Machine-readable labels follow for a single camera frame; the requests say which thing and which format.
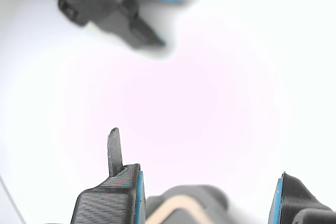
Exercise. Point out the dark grey rectangular mat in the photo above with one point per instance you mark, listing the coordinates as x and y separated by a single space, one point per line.
189 190

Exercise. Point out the beige rectangular frame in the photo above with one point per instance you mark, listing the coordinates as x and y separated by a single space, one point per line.
173 201

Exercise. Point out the neighbour dark grey gripper body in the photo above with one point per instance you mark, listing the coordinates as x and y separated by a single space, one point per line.
107 1

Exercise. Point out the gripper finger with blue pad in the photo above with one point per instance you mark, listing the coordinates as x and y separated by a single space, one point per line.
288 197

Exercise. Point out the gripper finger with blade tip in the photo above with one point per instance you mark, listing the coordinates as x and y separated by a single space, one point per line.
110 203

